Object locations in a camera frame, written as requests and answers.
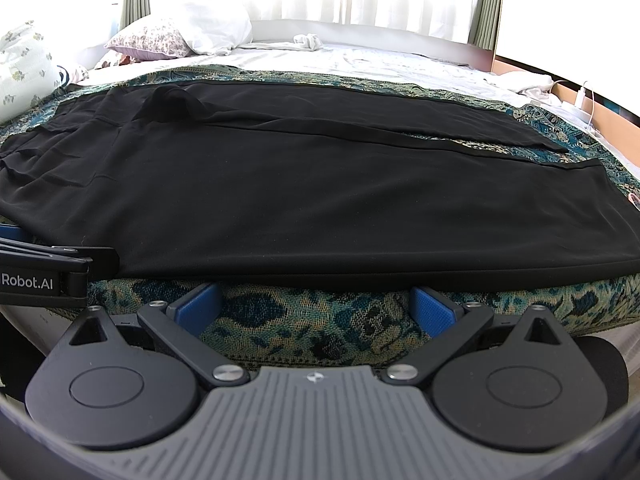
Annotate white charger cable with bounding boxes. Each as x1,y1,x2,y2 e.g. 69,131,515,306
572,79,609,137

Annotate white green floral pillow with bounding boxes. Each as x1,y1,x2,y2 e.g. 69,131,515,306
0,21,61,124

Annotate purple floral pillow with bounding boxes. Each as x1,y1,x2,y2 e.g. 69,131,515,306
104,14,193,61

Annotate black pants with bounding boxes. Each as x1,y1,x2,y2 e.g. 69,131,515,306
1,81,639,290

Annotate small white rolled cloth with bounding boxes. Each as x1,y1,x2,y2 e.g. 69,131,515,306
293,34,324,52

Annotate white bed sheet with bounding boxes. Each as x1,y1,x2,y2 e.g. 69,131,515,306
74,39,622,126

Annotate wooden bed frame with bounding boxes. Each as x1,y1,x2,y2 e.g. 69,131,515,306
491,54,640,172

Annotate teal gold patterned bedspread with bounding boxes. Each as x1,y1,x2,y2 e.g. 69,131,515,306
0,63,640,361

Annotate navy white striped cloth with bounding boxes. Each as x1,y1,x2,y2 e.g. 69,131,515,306
56,65,86,87

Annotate green right curtain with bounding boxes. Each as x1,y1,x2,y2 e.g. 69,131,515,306
468,0,502,52

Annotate white crumpled cloth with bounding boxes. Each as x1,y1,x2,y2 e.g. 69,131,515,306
497,70,561,106

